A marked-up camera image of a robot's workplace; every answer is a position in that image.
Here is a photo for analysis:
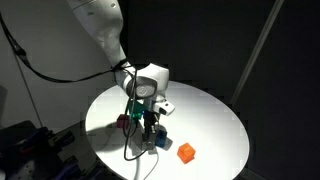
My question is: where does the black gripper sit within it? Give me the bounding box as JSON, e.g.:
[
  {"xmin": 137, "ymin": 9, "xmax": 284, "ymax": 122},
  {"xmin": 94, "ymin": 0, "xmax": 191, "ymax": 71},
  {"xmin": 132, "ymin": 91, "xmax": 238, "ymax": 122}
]
[{"xmin": 142, "ymin": 109, "xmax": 162, "ymax": 151}]

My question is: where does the blue block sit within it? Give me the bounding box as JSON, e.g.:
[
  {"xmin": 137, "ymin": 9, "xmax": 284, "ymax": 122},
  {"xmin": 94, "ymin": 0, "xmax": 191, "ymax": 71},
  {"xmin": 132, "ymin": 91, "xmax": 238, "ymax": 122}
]
[{"xmin": 154, "ymin": 129, "xmax": 168, "ymax": 149}]

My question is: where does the pink block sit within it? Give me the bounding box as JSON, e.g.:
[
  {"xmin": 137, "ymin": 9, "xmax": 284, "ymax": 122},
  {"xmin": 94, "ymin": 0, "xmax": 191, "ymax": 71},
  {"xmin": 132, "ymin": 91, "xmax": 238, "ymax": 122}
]
[{"xmin": 116, "ymin": 114, "xmax": 131, "ymax": 130}]

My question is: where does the orange block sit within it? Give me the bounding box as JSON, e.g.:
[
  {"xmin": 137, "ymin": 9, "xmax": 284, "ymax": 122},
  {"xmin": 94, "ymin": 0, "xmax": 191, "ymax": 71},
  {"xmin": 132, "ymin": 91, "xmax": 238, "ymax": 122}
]
[{"xmin": 176, "ymin": 142, "xmax": 197, "ymax": 165}]

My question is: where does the black clamp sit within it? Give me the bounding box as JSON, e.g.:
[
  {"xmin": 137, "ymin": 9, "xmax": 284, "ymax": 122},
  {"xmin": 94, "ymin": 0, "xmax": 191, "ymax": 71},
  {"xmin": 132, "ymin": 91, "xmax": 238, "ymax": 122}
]
[{"xmin": 49, "ymin": 130, "xmax": 76, "ymax": 148}]

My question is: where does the blue clamp orange tip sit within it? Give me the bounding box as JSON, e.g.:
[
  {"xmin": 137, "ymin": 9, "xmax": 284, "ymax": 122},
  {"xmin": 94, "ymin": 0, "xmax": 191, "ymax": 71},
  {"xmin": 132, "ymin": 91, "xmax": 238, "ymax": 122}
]
[{"xmin": 18, "ymin": 127, "xmax": 54, "ymax": 154}]

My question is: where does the gray metal pole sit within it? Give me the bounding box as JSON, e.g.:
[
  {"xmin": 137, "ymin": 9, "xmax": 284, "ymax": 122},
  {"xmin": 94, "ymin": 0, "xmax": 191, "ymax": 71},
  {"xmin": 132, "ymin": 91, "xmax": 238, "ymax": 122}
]
[{"xmin": 229, "ymin": 0, "xmax": 285, "ymax": 105}]

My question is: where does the black camera cable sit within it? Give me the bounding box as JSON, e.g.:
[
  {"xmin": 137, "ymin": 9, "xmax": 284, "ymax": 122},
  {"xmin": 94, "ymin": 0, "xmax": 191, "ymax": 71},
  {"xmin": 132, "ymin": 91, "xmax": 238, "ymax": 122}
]
[{"xmin": 123, "ymin": 75, "xmax": 148, "ymax": 162}]

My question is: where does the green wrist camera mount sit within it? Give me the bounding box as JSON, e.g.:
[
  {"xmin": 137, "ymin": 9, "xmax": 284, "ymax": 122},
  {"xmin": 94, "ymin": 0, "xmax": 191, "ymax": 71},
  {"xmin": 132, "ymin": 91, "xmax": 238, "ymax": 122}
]
[{"xmin": 126, "ymin": 101, "xmax": 145, "ymax": 121}]

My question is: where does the purple handled clamp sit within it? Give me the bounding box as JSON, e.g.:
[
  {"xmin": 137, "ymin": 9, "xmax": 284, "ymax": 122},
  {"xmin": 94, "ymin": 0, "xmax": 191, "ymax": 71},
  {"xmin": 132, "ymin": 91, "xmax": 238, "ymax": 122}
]
[{"xmin": 55, "ymin": 159, "xmax": 82, "ymax": 180}]

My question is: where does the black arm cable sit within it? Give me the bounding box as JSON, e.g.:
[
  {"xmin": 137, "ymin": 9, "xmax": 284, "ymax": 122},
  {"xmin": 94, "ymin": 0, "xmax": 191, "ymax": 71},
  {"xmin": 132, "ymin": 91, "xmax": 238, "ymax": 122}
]
[{"xmin": 0, "ymin": 12, "xmax": 136, "ymax": 84}]

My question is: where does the thin gray wall cord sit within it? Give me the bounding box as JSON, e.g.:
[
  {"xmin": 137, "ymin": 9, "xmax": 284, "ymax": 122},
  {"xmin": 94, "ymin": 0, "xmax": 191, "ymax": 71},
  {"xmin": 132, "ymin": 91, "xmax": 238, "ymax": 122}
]
[{"xmin": 14, "ymin": 54, "xmax": 44, "ymax": 128}]

